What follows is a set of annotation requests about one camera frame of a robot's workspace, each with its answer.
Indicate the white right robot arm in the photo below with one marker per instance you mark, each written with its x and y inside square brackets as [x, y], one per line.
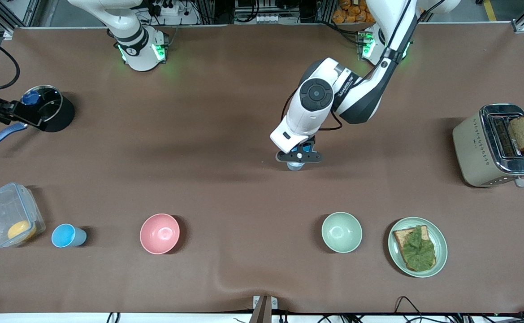
[138, 45]

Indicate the pink bowl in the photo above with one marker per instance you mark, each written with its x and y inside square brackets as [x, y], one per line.
[159, 233]

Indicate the pale green bowl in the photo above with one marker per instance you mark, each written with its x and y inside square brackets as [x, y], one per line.
[341, 232]

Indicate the toast slice under lettuce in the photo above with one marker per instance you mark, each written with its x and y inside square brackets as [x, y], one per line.
[400, 237]

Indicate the brown table cover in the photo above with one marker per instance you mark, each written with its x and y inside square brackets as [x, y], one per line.
[199, 157]

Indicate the bag of orange buns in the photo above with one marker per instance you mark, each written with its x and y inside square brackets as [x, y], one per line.
[351, 12]

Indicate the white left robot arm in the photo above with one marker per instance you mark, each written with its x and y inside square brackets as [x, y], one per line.
[360, 98]

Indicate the round yellow food piece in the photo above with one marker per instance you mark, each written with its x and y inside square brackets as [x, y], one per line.
[21, 230]

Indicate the beige and chrome toaster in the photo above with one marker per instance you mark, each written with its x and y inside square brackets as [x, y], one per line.
[472, 152]

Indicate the glass lid with blue knob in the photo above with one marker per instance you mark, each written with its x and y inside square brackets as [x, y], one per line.
[51, 102]

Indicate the metal bracket with post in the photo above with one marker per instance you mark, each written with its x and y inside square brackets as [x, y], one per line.
[262, 309]

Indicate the pale green plate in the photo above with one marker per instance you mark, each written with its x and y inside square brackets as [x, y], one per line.
[441, 251]

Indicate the small white power strip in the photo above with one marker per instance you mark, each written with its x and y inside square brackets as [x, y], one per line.
[267, 19]

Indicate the clear plastic food container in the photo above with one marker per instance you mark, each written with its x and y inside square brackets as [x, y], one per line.
[2, 211]

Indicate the green lettuce leaf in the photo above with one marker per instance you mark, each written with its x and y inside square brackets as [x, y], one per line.
[418, 251]

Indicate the white power strip with plugs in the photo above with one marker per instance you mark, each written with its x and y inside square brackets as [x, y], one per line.
[170, 10]

